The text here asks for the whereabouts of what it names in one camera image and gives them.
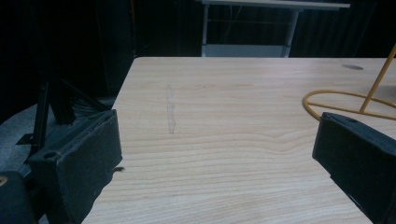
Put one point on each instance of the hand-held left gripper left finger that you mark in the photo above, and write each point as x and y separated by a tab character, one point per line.
74	161

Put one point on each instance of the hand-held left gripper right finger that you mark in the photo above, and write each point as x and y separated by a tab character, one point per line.
358	152

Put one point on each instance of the black metal stand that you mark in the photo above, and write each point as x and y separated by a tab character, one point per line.
53	102

